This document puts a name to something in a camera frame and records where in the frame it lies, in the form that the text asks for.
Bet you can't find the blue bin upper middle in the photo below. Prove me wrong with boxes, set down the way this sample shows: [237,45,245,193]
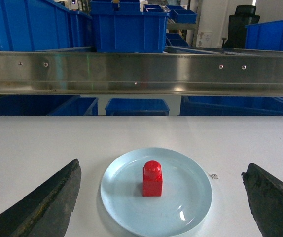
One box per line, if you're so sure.
[90,0,169,53]

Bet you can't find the blue bin lower left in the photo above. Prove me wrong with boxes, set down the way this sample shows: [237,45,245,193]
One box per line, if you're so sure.
[0,95,98,116]

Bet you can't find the stainless steel shelf rail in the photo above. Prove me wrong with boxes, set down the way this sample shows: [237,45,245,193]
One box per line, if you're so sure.
[0,47,283,96]

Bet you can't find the blue bin lower right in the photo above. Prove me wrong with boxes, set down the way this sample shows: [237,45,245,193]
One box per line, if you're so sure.
[179,96,283,116]

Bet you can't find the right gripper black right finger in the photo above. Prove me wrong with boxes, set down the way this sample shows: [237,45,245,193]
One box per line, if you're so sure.
[242,163,283,237]

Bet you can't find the large blue bin upper left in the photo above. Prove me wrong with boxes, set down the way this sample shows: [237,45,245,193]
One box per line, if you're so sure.
[0,0,94,51]

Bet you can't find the black office chair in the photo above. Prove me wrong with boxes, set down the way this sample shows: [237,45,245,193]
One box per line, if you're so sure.
[222,5,260,48]

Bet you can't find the light blue plate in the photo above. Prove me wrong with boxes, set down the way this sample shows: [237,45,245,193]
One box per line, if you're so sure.
[100,148,212,237]

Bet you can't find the blue bin lower middle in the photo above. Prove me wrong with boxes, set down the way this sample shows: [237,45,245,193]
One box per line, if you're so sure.
[105,98,170,116]

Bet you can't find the red toy block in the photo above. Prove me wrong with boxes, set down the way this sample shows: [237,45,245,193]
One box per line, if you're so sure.
[142,160,163,197]

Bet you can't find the small QR code sticker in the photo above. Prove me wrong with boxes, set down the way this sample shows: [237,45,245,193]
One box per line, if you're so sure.
[209,174,219,180]

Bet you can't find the blue bin upper right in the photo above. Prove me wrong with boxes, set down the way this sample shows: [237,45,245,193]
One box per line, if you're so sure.
[245,20,283,51]

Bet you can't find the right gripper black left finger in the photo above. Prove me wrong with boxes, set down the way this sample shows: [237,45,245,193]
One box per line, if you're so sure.
[0,159,81,237]

